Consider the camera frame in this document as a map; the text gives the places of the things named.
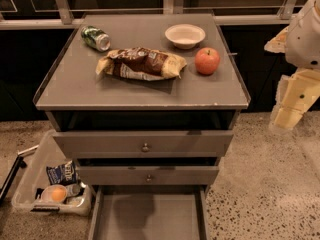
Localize red apple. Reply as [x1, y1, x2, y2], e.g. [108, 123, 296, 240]
[194, 47, 220, 75]

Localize middle grey drawer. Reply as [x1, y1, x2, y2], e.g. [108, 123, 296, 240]
[78, 166, 218, 185]

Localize top grey drawer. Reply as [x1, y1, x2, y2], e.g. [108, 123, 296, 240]
[53, 130, 233, 159]

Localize grey drawer cabinet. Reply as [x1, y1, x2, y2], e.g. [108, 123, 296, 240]
[34, 14, 250, 129]

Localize orange fruit cup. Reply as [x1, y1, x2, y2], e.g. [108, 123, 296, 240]
[41, 185, 67, 203]

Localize green soda can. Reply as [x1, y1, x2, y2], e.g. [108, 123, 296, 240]
[81, 26, 110, 52]

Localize brown chip bag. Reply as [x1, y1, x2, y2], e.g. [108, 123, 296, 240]
[96, 47, 187, 81]

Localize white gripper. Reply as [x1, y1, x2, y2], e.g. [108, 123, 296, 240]
[264, 24, 320, 131]

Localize white paper bowl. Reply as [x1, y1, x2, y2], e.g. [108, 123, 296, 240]
[165, 24, 206, 49]

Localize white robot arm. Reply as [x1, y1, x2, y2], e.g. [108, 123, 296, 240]
[264, 0, 320, 131]

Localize clear plastic bin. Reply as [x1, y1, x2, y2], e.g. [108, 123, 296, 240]
[11, 130, 92, 216]

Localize grey drawer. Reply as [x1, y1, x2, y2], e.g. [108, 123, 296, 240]
[88, 186, 209, 240]
[78, 166, 218, 185]
[53, 130, 233, 159]

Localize metal railing frame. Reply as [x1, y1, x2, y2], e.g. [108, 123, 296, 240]
[0, 0, 307, 30]

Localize blue chip bag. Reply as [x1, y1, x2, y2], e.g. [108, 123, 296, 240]
[46, 161, 78, 186]

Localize bottom grey drawer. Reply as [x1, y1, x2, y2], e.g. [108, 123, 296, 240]
[88, 186, 209, 240]

